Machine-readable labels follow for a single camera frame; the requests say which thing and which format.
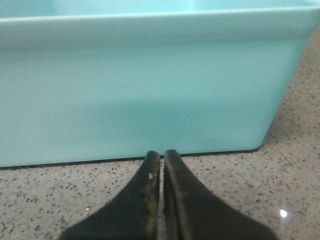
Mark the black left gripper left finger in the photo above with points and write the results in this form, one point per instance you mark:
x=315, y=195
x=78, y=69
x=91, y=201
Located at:
x=131, y=215

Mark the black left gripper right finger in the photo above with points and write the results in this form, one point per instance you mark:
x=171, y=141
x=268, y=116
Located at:
x=192, y=212

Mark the light blue plastic box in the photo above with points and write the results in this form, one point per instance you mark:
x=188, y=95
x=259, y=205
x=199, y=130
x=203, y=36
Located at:
x=84, y=80

